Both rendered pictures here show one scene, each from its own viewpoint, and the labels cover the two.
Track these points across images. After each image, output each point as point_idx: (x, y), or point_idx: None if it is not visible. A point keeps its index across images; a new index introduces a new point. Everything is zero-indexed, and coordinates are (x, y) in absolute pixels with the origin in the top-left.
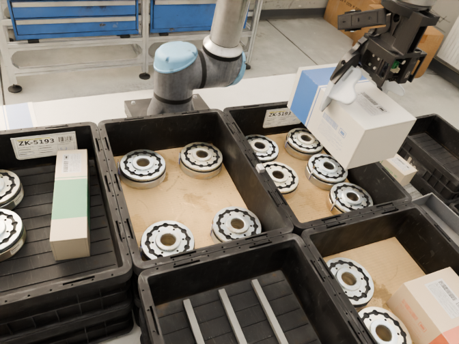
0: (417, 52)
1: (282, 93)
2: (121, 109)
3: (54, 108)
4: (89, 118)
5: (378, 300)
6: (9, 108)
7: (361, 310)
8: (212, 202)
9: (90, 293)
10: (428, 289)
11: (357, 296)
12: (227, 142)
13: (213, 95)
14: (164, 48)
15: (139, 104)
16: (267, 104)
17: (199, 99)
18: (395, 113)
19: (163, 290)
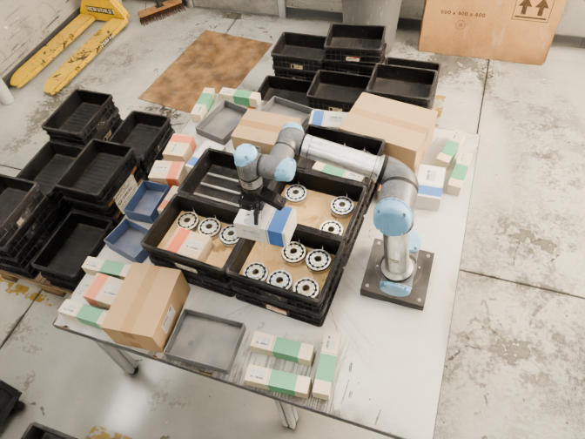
0: (240, 193)
1: (400, 393)
2: (436, 258)
3: (453, 225)
4: (434, 237)
5: (217, 245)
6: (438, 189)
7: (219, 227)
8: (305, 224)
9: None
10: (200, 242)
11: (224, 231)
12: None
13: (426, 329)
14: (412, 233)
15: (426, 259)
16: (332, 265)
17: (414, 301)
18: (242, 217)
19: None
